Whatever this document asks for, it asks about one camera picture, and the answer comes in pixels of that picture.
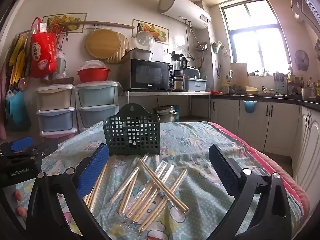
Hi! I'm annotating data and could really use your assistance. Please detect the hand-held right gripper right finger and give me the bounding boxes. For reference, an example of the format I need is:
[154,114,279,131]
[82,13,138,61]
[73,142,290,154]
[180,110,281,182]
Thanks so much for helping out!
[202,144,292,240]

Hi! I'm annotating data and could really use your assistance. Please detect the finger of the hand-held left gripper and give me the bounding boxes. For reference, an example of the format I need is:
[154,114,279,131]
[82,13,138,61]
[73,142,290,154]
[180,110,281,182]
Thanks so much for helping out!
[29,140,64,162]
[0,136,35,156]

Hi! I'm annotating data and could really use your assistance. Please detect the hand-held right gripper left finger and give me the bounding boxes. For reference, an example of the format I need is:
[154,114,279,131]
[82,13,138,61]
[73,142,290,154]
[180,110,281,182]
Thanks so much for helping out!
[26,143,112,240]

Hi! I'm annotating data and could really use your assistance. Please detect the green plastic utensil basket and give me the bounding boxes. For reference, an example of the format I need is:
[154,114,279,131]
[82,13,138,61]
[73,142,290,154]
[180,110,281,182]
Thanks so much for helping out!
[103,104,160,156]

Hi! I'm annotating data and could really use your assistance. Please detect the bunch of chopsticks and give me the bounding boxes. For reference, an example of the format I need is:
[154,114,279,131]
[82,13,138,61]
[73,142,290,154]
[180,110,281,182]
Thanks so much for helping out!
[84,152,190,232]

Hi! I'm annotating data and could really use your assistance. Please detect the person's left hand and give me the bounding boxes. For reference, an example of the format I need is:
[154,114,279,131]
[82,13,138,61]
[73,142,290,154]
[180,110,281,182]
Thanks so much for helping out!
[13,189,27,217]

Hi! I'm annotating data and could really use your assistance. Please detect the cartoon printed blanket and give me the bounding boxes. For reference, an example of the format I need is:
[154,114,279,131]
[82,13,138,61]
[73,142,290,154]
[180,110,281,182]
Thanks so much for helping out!
[15,121,304,240]

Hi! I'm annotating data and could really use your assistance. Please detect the blue bag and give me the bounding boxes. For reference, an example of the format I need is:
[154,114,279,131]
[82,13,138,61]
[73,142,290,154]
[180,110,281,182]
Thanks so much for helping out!
[6,90,30,130]

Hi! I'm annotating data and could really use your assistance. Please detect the cream blue pink drawer tower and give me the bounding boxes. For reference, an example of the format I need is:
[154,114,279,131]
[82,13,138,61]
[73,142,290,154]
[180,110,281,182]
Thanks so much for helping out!
[35,84,78,139]

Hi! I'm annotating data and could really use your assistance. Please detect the red blanket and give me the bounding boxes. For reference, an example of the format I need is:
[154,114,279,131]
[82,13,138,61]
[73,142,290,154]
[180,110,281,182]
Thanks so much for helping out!
[209,122,312,213]

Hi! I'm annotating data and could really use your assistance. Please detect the blue hanging bin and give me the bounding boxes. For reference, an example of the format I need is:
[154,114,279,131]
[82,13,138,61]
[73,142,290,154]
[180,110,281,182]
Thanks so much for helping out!
[242,100,258,113]

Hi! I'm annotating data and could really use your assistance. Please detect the white kitchen cabinets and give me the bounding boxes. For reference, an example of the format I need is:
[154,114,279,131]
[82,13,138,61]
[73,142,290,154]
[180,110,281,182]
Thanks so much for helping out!
[211,97,320,205]

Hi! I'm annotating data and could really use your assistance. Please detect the wicker basket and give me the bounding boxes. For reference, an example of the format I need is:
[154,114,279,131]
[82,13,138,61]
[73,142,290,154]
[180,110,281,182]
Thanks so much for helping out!
[41,77,75,85]

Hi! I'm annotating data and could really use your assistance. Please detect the yellow hanging bundle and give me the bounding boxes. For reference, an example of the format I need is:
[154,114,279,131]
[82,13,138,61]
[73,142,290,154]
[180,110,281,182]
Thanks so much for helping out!
[7,34,32,90]

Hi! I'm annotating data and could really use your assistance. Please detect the stack of steel pots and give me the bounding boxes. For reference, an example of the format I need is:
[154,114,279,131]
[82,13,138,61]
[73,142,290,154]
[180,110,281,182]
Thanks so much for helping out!
[152,105,176,122]

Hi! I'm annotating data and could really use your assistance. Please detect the pale green cup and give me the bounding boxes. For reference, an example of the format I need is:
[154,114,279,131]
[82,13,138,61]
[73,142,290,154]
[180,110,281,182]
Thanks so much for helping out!
[56,55,67,78]

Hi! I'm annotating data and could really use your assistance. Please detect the dark kitchen countertop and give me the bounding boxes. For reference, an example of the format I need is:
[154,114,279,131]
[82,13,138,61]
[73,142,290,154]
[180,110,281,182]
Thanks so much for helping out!
[211,93,320,110]

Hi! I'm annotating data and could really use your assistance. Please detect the blue dish box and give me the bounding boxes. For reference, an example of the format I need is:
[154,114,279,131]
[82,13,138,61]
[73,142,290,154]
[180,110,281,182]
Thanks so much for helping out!
[184,77,208,92]

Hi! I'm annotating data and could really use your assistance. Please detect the red printed bag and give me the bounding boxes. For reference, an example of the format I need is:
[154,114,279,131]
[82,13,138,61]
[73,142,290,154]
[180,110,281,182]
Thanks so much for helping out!
[30,17,58,78]

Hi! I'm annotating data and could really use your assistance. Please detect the red plastic basin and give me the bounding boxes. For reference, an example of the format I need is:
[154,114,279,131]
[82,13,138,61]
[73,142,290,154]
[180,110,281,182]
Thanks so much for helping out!
[77,67,111,83]

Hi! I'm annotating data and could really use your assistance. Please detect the steel rack table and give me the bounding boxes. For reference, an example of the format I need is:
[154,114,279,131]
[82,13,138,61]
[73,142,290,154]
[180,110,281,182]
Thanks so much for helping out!
[124,90,212,123]

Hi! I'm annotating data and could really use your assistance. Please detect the pale cutting board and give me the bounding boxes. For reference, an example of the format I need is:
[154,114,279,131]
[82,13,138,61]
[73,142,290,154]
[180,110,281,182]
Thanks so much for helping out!
[230,63,248,80]

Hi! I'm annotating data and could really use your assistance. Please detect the white plastic bag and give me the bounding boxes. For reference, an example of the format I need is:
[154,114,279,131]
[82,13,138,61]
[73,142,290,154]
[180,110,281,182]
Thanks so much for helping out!
[79,60,108,70]

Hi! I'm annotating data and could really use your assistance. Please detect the teal knife block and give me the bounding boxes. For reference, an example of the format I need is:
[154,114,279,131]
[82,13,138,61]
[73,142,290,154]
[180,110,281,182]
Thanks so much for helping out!
[274,73,287,94]

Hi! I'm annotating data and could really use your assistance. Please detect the black microwave oven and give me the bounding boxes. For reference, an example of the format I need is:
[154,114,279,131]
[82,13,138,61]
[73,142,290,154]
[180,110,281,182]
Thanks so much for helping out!
[126,58,175,92]

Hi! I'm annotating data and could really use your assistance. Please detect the steel stock pot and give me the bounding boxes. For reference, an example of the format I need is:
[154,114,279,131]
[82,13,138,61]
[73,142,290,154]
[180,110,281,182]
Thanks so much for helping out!
[300,86,317,100]

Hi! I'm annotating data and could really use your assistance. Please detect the black blender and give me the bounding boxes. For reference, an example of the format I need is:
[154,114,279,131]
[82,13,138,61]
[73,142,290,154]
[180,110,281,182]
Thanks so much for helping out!
[171,51,187,91]

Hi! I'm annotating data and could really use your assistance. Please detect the round bamboo board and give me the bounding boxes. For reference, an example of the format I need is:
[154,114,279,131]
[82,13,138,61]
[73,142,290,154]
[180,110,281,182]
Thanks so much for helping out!
[86,29,121,59]

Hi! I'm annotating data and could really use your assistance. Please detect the round woven mat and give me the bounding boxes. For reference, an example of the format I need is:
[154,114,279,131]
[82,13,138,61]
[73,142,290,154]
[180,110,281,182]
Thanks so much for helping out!
[104,31,130,64]

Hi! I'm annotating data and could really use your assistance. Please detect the kitchen window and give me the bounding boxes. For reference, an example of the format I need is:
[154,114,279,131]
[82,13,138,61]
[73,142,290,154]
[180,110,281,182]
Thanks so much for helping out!
[219,1,292,77]

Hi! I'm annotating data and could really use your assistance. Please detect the clear plastic lid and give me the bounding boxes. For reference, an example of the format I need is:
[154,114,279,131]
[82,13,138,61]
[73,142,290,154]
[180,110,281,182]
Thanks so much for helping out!
[136,31,156,50]

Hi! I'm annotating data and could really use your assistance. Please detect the long wooden pole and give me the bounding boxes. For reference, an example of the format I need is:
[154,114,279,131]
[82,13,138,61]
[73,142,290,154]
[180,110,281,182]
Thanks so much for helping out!
[46,21,135,30]

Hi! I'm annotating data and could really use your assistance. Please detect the white water heater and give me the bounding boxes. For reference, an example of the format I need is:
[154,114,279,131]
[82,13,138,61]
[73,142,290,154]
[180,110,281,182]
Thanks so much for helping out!
[158,0,211,29]

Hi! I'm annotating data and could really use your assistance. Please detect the green wall holder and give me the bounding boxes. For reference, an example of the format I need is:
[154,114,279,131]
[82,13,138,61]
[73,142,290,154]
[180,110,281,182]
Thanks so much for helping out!
[212,41,228,55]

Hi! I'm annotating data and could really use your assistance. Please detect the fruit wall poster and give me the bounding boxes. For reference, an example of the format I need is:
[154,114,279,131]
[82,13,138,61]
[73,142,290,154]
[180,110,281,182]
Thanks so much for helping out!
[41,13,87,33]
[132,19,168,45]

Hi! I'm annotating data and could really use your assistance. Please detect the small wall fan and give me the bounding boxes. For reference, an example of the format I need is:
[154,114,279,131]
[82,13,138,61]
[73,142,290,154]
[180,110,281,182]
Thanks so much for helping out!
[294,49,310,71]

